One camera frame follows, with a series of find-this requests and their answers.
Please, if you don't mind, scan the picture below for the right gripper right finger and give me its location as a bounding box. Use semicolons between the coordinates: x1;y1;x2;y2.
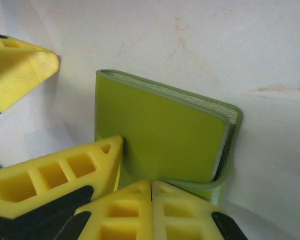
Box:
151;179;248;240

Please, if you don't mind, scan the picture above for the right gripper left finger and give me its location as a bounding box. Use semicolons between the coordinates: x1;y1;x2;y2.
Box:
57;179;153;240

